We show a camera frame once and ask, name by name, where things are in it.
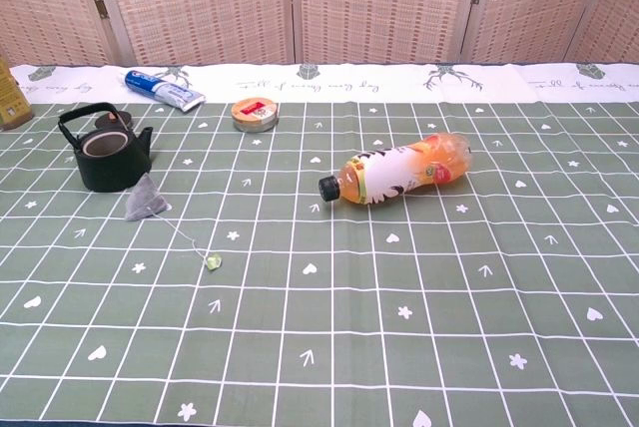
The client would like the woven bamboo folding screen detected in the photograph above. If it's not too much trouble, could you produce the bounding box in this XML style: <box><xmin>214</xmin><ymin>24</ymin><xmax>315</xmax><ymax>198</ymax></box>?
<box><xmin>0</xmin><ymin>0</ymin><xmax>639</xmax><ymax>67</ymax></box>

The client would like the black cast iron teapot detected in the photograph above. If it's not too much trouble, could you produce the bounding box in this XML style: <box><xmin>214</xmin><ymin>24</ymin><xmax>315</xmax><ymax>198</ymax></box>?
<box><xmin>57</xmin><ymin>102</ymin><xmax>154</xmax><ymax>194</ymax></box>

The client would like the black kettle lid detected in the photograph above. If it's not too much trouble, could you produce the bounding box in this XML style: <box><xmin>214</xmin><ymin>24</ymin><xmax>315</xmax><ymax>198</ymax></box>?
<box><xmin>94</xmin><ymin>110</ymin><xmax>134</xmax><ymax>133</ymax></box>

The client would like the orange juice plastic bottle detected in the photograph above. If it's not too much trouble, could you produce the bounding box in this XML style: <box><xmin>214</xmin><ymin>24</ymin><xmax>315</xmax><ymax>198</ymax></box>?
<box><xmin>319</xmin><ymin>132</ymin><xmax>473</xmax><ymax>207</ymax></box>

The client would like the yellow green cardboard box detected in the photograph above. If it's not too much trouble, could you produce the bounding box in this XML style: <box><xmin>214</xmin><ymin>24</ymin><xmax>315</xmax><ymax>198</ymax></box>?
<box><xmin>0</xmin><ymin>56</ymin><xmax>35</xmax><ymax>133</ymax></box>

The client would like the blue white toothpaste tube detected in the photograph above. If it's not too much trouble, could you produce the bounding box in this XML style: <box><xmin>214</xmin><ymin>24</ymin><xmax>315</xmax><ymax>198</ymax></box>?
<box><xmin>124</xmin><ymin>69</ymin><xmax>207</xmax><ymax>114</ymax></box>

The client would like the green grid tablecloth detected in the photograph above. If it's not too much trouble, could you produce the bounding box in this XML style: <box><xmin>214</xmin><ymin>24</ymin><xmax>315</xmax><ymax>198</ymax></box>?
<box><xmin>0</xmin><ymin>62</ymin><xmax>639</xmax><ymax>427</ymax></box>

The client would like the round tin with wooden lid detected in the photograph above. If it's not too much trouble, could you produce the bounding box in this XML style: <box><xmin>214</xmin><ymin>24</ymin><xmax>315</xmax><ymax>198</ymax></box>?
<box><xmin>230</xmin><ymin>97</ymin><xmax>280</xmax><ymax>133</ymax></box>

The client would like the grey pyramid tea bag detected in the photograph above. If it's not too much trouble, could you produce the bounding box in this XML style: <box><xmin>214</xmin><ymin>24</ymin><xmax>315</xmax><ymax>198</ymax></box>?
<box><xmin>124</xmin><ymin>172</ymin><xmax>223</xmax><ymax>272</ymax></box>

